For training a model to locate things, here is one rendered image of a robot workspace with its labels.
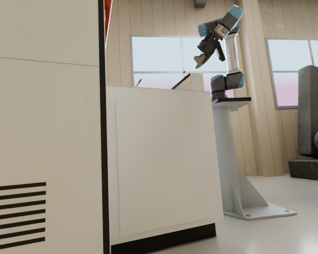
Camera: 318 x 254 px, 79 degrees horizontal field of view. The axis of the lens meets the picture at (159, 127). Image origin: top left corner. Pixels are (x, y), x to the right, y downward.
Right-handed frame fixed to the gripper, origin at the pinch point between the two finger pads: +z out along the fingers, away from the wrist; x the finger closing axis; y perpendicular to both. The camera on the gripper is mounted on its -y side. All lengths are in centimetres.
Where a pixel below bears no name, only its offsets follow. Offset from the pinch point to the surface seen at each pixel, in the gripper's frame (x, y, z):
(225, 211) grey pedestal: 31, -75, 66
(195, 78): -1.8, -3.7, 6.0
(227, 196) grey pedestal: 25, -71, 57
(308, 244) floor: 71, -73, 27
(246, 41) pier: -246, -124, -61
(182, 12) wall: -289, -10, -34
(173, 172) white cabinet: 44, -9, 44
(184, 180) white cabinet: 46, -17, 45
